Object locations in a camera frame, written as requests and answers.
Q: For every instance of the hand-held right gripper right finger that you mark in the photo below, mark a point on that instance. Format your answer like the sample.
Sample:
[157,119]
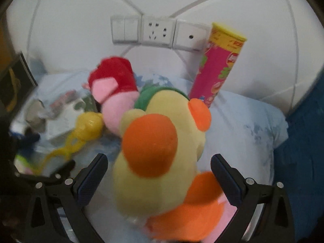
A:
[227,182]

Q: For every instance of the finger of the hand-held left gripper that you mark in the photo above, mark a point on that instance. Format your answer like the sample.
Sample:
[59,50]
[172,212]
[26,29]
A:
[55,172]

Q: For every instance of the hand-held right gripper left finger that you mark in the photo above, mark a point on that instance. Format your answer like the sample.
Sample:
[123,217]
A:
[91,179]

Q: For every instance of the yellow orange plush toy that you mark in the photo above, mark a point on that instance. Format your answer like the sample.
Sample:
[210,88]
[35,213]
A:
[141,195]

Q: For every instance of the pink green wipes packet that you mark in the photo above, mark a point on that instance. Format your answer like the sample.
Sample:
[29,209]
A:
[24,163]

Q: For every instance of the yellow plastic rattle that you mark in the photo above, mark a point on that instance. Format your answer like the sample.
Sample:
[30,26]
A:
[88,124]

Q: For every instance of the white box dark green end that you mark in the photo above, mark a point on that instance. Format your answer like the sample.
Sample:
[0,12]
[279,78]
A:
[65,116]

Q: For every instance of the grey translucent cup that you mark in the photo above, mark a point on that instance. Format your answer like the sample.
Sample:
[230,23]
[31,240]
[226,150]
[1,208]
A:
[35,114]

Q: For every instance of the black gift box gold print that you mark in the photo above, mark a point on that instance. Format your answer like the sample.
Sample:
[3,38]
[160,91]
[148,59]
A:
[14,81]

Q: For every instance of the red dress pink pig plush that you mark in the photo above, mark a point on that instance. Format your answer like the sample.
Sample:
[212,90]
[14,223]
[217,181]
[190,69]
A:
[114,81]

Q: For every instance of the pink snack can yellow lid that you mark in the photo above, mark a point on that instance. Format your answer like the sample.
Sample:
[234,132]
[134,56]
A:
[217,68]

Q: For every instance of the white padded headboard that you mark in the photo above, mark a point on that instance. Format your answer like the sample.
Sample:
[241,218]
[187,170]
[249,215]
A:
[76,17]

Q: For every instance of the white wall panel with hole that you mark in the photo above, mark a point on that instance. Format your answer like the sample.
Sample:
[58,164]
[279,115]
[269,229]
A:
[191,36]

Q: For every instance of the white wall light switch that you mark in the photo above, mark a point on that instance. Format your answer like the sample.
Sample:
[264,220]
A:
[125,30]

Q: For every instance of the white wall power socket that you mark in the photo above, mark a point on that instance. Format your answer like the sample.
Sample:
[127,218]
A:
[157,31]

